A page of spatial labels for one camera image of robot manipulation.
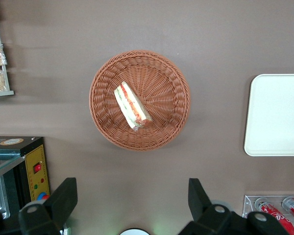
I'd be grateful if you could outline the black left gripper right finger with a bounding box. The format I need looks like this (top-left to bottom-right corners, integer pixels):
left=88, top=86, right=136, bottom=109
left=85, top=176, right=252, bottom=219
left=178, top=178, right=245, bottom=235

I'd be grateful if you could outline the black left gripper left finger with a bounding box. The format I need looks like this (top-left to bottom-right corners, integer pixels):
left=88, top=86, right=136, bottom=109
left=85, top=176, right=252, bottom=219
left=18, top=177, right=78, bottom=235

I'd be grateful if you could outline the triangle sandwich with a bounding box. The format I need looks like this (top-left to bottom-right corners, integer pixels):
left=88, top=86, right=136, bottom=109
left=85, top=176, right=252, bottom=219
left=114, top=81, right=153, bottom=132

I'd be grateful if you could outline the cream plastic tray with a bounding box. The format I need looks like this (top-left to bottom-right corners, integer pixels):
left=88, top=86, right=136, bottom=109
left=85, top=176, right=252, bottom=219
left=244, top=73, right=294, bottom=157

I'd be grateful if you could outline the round brown wicker basket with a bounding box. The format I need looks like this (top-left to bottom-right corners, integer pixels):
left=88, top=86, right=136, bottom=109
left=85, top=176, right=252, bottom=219
left=89, top=50, right=191, bottom=152

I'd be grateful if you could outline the black food warmer yellow panel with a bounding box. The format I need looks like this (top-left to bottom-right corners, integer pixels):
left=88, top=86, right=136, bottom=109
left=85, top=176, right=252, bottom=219
left=0, top=136, right=51, bottom=221

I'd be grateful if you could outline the clear acrylic bottle rack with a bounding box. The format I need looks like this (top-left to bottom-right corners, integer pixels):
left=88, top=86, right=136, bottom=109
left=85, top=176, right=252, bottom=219
left=242, top=195, right=294, bottom=235

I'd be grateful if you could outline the grey metal snack rack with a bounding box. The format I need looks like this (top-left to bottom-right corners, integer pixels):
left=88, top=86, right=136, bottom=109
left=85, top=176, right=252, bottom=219
left=0, top=14, right=15, bottom=98

